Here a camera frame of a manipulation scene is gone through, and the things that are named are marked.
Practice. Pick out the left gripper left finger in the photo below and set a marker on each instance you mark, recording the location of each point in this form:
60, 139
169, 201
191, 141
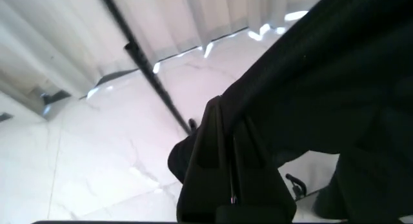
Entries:
206, 185

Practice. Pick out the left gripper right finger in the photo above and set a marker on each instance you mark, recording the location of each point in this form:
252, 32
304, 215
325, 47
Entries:
258, 191

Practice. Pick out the black garment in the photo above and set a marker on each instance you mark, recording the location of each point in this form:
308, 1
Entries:
322, 88

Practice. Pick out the black clothes rack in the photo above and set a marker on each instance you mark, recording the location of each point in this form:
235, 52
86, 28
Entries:
145, 64

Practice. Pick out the white curtain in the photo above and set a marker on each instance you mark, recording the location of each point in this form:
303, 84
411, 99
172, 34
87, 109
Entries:
80, 30

